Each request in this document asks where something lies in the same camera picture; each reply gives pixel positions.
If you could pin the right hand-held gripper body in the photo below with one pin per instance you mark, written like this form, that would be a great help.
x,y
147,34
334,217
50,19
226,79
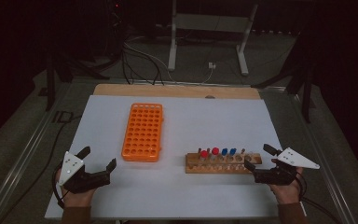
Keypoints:
x,y
292,158

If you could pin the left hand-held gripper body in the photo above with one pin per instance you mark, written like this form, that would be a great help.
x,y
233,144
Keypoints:
x,y
71,166

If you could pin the wooden test tube rack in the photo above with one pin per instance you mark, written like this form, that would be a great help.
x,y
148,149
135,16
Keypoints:
x,y
217,168

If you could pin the orange test tube rack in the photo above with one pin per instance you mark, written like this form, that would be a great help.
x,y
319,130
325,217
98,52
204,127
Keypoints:
x,y
143,130

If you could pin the person's left hand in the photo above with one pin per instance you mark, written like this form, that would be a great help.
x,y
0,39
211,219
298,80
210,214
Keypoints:
x,y
76,199

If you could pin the person's right hand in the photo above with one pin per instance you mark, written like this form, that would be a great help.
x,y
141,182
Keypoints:
x,y
287,193

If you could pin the red capped test tube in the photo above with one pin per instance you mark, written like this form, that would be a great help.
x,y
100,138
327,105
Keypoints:
x,y
203,154
215,151

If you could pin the white table mat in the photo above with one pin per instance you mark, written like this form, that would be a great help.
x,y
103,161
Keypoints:
x,y
199,124

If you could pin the black tripod stand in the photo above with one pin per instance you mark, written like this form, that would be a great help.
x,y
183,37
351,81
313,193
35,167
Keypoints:
x,y
306,90
51,81

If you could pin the white plug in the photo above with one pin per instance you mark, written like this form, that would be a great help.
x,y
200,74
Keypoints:
x,y
211,65

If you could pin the grey metal stand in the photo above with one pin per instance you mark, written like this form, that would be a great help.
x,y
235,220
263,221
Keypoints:
x,y
209,22

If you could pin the aluminium frame rail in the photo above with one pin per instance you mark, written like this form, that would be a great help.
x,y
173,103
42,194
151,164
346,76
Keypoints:
x,y
323,158
21,155

